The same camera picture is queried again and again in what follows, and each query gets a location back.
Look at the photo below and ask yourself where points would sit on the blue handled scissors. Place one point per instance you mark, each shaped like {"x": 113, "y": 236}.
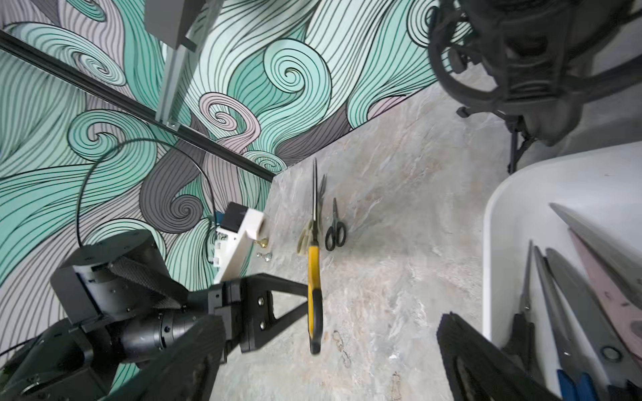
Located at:
{"x": 574, "y": 382}

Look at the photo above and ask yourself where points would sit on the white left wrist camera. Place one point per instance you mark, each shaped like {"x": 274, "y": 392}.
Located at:
{"x": 241, "y": 226}

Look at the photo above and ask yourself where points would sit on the cream handled kitchen scissors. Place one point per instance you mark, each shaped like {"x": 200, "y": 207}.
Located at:
{"x": 306, "y": 235}

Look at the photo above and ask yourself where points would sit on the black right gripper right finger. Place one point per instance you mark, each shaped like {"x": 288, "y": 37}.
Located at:
{"x": 477, "y": 370}

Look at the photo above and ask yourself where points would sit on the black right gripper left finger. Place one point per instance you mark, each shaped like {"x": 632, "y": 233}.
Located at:
{"x": 178, "y": 356}

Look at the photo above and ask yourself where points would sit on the yellow black handled scissors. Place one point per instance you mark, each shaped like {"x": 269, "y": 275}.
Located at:
{"x": 315, "y": 296}

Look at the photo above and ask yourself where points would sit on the small black scissors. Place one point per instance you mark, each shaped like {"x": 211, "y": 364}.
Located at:
{"x": 336, "y": 234}

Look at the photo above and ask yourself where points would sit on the pink bladed scissors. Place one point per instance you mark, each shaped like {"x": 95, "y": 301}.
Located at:
{"x": 624, "y": 316}

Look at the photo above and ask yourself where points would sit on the aluminium wall rail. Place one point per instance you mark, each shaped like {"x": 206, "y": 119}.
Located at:
{"x": 182, "y": 27}

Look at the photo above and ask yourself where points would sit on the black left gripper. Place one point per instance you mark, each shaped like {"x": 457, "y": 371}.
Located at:
{"x": 120, "y": 286}

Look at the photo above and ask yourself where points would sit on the white plastic storage box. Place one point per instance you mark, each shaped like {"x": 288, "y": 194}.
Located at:
{"x": 596, "y": 194}

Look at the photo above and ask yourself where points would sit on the gold chess pawn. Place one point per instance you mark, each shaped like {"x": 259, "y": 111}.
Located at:
{"x": 263, "y": 243}

